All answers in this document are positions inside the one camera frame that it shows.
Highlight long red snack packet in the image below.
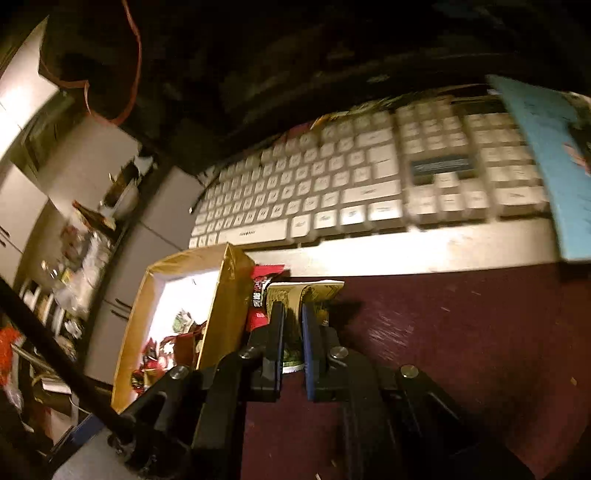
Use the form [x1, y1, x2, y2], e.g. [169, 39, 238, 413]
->
[158, 324, 205, 370]

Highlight white green lime snack packet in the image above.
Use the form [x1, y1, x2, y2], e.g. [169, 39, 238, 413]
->
[172, 310, 193, 334]

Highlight small red black candy packet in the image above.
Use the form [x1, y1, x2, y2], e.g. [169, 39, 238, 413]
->
[245, 264, 286, 333]

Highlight yellow cardboard box tray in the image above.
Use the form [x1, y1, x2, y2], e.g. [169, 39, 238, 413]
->
[111, 243, 254, 412]

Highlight dark red table cloth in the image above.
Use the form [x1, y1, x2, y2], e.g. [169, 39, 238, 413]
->
[239, 262, 591, 480]

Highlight metal bowl on counter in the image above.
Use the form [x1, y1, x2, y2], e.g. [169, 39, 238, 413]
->
[108, 182, 139, 221]

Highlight white computer keyboard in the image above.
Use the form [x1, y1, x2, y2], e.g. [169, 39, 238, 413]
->
[189, 96, 549, 248]

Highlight white kitchen cabinets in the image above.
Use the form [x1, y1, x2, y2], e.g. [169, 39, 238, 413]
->
[1, 22, 204, 383]

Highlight black monitor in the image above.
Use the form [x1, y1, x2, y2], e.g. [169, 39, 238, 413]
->
[39, 1, 590, 174]

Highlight light blue notebook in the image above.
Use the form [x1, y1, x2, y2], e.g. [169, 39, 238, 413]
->
[487, 75, 590, 263]

